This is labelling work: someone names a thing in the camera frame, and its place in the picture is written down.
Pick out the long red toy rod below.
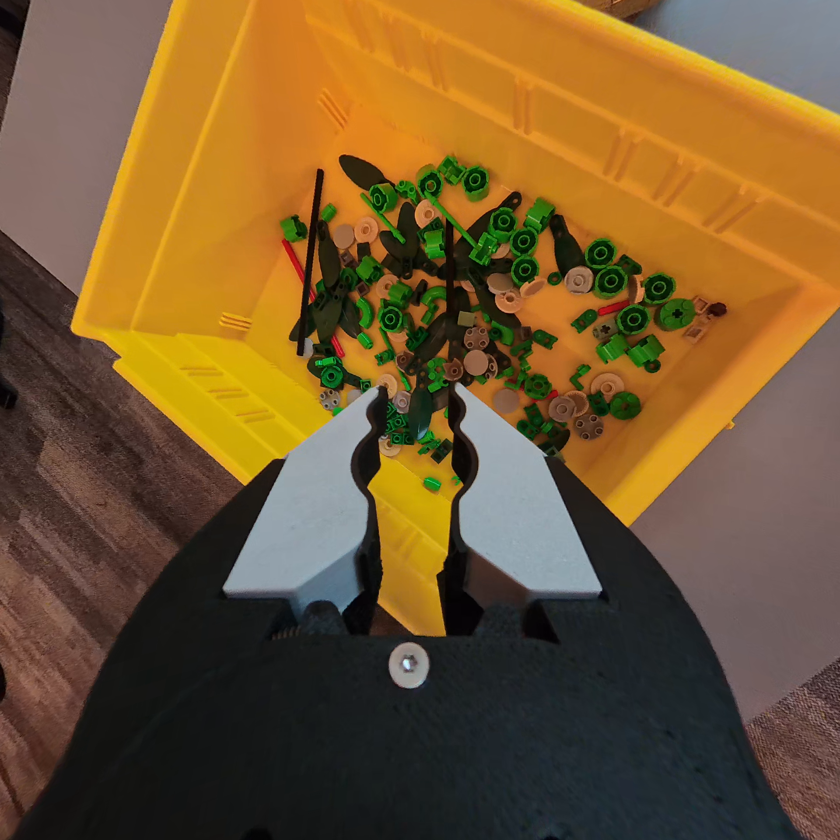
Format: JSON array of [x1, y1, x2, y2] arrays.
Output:
[[281, 238, 347, 358]]

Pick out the yellow plastic bin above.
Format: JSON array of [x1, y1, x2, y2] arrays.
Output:
[[71, 0, 840, 637]]

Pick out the pile of small toy bricks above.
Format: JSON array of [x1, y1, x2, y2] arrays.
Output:
[[279, 154, 728, 493]]

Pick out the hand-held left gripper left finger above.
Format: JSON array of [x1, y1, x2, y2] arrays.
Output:
[[223, 386, 387, 634]]

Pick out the long black toy rod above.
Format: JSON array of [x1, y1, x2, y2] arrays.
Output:
[[295, 168, 326, 357], [444, 218, 459, 401]]

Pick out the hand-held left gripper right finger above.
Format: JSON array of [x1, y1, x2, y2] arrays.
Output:
[[438, 382, 603, 636]]

